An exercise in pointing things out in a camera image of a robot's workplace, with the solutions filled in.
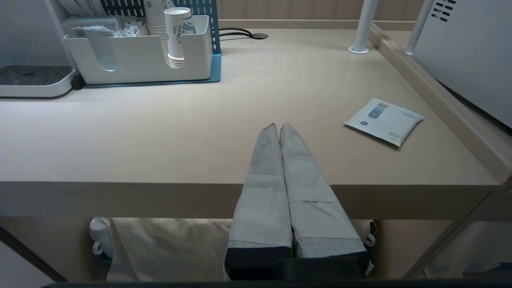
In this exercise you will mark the stack of paper cups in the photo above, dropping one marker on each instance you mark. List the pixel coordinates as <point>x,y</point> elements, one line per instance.
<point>158,24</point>

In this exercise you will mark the white cup organizer caddy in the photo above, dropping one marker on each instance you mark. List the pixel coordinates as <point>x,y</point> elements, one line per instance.
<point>140,56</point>

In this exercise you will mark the white coffee machine drip tray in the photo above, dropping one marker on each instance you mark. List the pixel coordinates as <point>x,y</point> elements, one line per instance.
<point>34,80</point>

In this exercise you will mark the printed paper cup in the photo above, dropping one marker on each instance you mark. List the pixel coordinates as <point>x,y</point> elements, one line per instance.
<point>178,36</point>

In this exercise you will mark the white pole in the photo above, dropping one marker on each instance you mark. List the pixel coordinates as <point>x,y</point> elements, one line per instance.
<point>418,26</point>
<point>364,26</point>

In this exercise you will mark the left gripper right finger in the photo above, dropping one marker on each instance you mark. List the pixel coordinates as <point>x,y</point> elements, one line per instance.
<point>316,212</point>

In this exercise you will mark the white mini fridge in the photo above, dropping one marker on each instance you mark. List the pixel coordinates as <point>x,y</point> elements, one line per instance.
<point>468,56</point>

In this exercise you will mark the white sachet packet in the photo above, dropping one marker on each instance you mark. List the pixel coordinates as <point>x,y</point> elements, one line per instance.
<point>384,121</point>

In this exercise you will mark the clear plastic sachet holder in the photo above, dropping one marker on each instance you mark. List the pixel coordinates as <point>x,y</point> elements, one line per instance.
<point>94,26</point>

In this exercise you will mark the blue perforated metal rack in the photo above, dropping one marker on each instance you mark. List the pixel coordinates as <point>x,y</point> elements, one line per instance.
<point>200,24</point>

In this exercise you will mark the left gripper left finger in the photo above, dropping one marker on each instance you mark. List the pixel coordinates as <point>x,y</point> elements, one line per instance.
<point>262,208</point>

